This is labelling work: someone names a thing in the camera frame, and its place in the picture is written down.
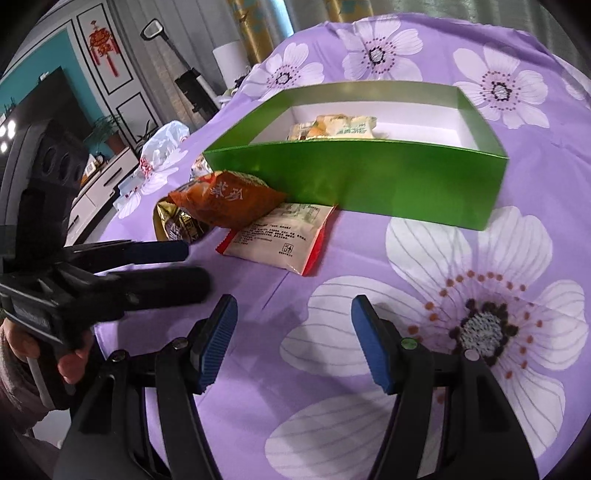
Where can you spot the white bean snack packet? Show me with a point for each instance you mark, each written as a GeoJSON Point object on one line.
{"type": "Point", "coordinates": [199, 166]}

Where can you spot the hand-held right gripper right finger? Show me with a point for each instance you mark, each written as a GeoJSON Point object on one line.
{"type": "Point", "coordinates": [376, 346]}

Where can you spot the red knot wall ornament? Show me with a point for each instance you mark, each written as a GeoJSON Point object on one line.
{"type": "Point", "coordinates": [104, 44]}

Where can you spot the small yellow orange packet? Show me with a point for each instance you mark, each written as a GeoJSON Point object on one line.
{"type": "Point", "coordinates": [302, 130]}

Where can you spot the gold snack bag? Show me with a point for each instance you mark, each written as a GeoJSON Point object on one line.
{"type": "Point", "coordinates": [173, 224]}

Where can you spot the white plastic bag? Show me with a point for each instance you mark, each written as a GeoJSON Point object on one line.
{"type": "Point", "coordinates": [164, 138]}

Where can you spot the person's left forearm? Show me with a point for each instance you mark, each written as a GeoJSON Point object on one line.
{"type": "Point", "coordinates": [14, 401]}

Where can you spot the white television cabinet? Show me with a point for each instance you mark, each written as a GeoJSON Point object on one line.
{"type": "Point", "coordinates": [106, 180]}

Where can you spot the grey curtain yellow stripe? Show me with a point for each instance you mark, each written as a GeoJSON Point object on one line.
{"type": "Point", "coordinates": [198, 27]}
{"type": "Point", "coordinates": [341, 9]}

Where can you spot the orange chip bag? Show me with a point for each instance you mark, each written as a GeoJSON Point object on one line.
{"type": "Point", "coordinates": [231, 198]}

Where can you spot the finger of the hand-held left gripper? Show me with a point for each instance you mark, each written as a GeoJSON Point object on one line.
{"type": "Point", "coordinates": [157, 251]}
{"type": "Point", "coordinates": [175, 286]}

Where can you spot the potted plant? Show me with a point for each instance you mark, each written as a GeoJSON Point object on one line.
{"type": "Point", "coordinates": [145, 134]}
{"type": "Point", "coordinates": [104, 131]}

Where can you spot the yellow green snack packet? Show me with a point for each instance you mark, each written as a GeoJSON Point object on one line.
{"type": "Point", "coordinates": [353, 127]}

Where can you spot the person's left hand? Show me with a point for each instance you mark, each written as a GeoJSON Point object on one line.
{"type": "Point", "coordinates": [74, 364]}

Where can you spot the purple floral tablecloth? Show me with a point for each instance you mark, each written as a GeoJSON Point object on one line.
{"type": "Point", "coordinates": [461, 277]}

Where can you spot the green cardboard box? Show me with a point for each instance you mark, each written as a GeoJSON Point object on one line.
{"type": "Point", "coordinates": [369, 175]}

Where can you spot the cream red-edged packet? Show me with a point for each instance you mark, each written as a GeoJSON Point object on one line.
{"type": "Point", "coordinates": [277, 235]}

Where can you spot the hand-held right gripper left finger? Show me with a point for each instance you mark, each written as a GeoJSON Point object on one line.
{"type": "Point", "coordinates": [217, 344]}

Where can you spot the black upright vacuum cleaner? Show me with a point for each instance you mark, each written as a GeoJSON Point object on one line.
{"type": "Point", "coordinates": [194, 87]}

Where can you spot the black television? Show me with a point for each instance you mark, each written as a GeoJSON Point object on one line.
{"type": "Point", "coordinates": [51, 99]}

